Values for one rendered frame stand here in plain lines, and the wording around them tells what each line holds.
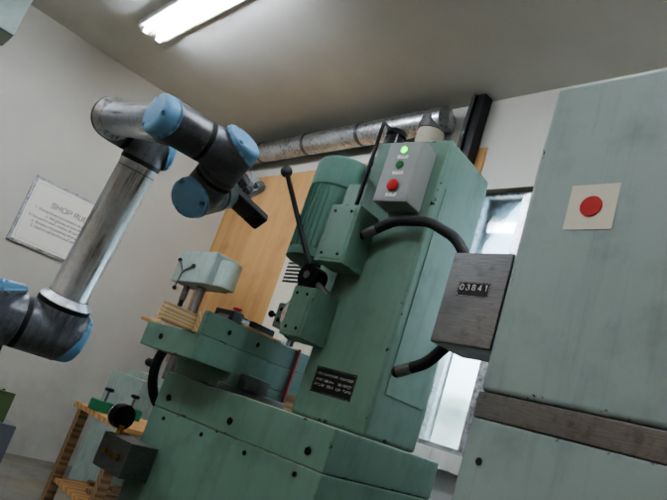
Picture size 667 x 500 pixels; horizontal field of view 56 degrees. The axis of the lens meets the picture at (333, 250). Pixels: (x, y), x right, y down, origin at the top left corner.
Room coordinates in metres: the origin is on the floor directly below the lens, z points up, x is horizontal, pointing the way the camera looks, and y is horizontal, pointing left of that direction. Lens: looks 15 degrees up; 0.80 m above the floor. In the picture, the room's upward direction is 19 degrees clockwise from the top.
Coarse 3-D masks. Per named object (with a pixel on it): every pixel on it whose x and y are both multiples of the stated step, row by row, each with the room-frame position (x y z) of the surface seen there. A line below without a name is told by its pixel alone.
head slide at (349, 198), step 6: (348, 186) 1.60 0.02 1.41; (354, 186) 1.58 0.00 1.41; (348, 192) 1.59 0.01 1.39; (354, 192) 1.58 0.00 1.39; (348, 198) 1.59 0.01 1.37; (354, 198) 1.57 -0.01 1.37; (360, 198) 1.56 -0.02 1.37; (324, 270) 1.59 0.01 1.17; (330, 270) 1.58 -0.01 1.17; (330, 276) 1.57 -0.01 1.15; (330, 282) 1.57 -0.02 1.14; (330, 288) 1.56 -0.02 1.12; (330, 294) 1.56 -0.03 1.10
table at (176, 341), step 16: (144, 336) 1.57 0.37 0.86; (160, 336) 1.53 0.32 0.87; (176, 336) 1.49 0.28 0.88; (192, 336) 1.46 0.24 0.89; (176, 352) 1.48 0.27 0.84; (192, 352) 1.44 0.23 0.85; (208, 352) 1.47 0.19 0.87; (224, 352) 1.50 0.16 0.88; (240, 352) 1.54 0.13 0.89; (224, 368) 1.52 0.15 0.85; (240, 368) 1.55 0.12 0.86; (256, 368) 1.59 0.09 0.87; (272, 368) 1.63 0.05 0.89; (272, 384) 1.64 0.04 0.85
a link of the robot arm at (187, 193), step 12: (180, 180) 1.28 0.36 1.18; (192, 180) 1.27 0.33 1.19; (180, 192) 1.29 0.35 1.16; (192, 192) 1.28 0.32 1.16; (204, 192) 1.28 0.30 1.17; (216, 192) 1.29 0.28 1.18; (228, 192) 1.32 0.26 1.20; (180, 204) 1.31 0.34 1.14; (192, 204) 1.30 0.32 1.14; (204, 204) 1.29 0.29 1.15; (216, 204) 1.33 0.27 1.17; (192, 216) 1.31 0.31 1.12
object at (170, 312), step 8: (168, 304) 1.40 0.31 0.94; (160, 312) 1.41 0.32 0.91; (168, 312) 1.41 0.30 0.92; (176, 312) 1.42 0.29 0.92; (184, 312) 1.44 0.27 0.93; (192, 312) 1.45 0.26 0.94; (168, 320) 1.41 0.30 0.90; (176, 320) 1.43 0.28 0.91; (184, 320) 1.44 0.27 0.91; (192, 320) 1.46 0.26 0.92; (184, 328) 1.47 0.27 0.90; (192, 328) 1.46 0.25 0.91
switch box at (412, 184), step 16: (400, 144) 1.38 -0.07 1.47; (416, 144) 1.35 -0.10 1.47; (400, 160) 1.37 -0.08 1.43; (416, 160) 1.34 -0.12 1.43; (432, 160) 1.37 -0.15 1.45; (384, 176) 1.39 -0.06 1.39; (400, 176) 1.36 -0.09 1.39; (416, 176) 1.34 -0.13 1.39; (384, 192) 1.38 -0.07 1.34; (400, 192) 1.35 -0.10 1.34; (416, 192) 1.35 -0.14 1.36; (384, 208) 1.43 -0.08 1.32; (400, 208) 1.39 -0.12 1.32; (416, 208) 1.37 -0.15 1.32
